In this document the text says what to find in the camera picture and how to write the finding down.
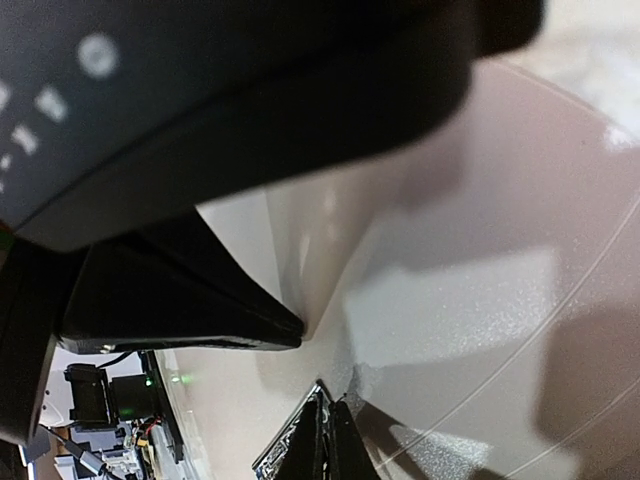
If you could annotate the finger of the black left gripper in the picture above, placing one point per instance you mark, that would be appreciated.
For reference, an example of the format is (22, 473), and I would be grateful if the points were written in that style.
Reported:
(171, 285)

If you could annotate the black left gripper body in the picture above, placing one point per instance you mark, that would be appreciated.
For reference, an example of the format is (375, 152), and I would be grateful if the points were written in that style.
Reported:
(36, 284)

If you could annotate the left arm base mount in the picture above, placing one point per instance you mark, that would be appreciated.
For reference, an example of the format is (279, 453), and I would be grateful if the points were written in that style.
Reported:
(101, 402)

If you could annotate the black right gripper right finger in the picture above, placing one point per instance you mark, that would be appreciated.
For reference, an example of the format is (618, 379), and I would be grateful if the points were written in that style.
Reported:
(348, 457)

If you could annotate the metal folder clip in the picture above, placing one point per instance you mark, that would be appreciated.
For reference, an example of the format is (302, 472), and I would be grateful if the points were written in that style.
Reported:
(268, 463)

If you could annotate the brown paper folder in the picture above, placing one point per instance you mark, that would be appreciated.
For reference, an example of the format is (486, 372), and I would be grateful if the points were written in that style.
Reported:
(474, 298)

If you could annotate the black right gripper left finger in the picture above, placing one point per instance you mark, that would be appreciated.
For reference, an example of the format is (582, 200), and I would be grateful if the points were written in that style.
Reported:
(304, 459)

